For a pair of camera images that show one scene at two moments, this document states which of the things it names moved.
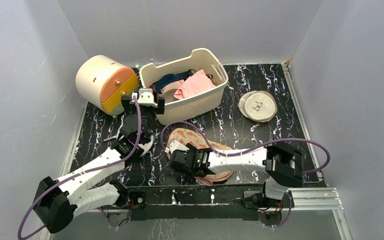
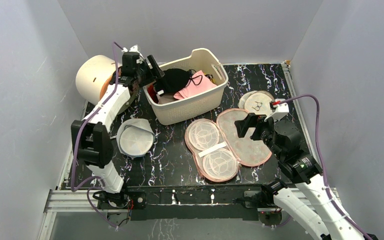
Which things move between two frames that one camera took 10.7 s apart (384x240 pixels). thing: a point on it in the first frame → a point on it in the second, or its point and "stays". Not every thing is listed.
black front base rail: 178,201 stays
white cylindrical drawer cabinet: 101,81 stays
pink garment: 199,82 stays
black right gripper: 177,160 → 253,125
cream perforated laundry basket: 202,103 stays
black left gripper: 129,104 → 150,79
